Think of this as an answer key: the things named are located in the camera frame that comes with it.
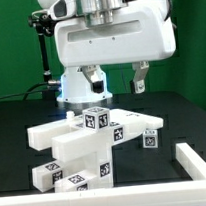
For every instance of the white chair back frame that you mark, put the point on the white chair back frame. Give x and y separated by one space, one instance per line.
70 138

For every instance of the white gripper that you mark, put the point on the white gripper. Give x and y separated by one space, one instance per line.
140 31

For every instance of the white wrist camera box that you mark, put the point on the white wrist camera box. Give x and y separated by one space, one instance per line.
62 9

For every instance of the white chair seat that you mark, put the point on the white chair seat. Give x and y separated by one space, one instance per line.
99 163

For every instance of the white U-shaped fence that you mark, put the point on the white U-shaped fence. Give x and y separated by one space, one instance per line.
191 193

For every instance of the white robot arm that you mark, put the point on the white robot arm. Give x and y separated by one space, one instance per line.
74 86

